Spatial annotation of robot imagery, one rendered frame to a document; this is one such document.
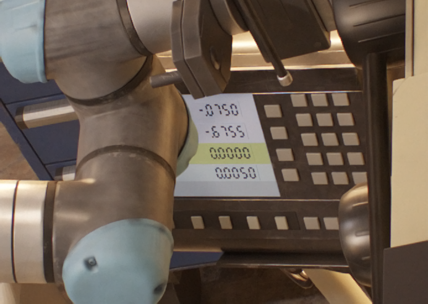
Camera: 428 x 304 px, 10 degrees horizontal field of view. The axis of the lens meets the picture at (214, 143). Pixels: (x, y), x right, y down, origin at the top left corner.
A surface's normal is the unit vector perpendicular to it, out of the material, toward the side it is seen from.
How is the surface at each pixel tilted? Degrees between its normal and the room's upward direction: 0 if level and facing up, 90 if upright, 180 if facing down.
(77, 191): 23
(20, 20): 33
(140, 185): 47
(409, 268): 0
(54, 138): 90
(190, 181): 71
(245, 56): 15
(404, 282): 0
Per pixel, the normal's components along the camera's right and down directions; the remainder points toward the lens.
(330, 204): -0.41, 0.51
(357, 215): -0.37, -0.38
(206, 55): 0.93, -0.21
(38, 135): -0.12, 0.75
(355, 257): -0.58, 0.42
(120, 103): 0.26, 0.63
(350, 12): -0.32, 0.00
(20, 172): -0.37, -0.64
